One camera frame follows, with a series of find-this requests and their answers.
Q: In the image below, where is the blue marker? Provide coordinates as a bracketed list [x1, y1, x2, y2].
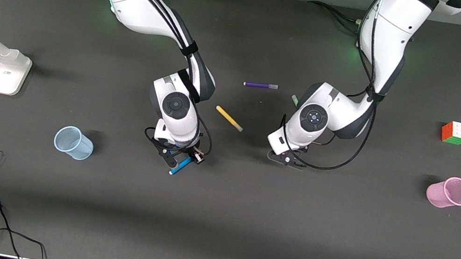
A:
[169, 154, 193, 179]

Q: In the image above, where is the yellow marker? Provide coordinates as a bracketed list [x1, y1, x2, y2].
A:
[212, 105, 247, 133]

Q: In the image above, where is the purple marker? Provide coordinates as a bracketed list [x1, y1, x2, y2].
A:
[242, 79, 279, 93]

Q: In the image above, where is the dark grey table mat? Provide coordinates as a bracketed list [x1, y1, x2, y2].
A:
[0, 0, 461, 259]

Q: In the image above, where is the light blue mesh cup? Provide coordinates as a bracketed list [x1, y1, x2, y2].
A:
[51, 123, 97, 163]

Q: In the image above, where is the pink mesh cup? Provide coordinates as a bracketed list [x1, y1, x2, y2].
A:
[424, 172, 461, 212]

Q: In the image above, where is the colourful puzzle cube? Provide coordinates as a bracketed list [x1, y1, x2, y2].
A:
[440, 119, 461, 146]

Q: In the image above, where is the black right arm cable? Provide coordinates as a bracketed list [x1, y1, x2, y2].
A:
[6, 0, 238, 160]

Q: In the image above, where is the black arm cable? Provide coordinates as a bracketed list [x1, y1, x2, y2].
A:
[275, 0, 399, 179]
[6, 0, 238, 160]

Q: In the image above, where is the black left base cable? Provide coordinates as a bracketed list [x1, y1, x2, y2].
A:
[304, 0, 367, 36]

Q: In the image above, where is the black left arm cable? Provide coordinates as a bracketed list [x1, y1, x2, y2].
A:
[275, 0, 399, 179]

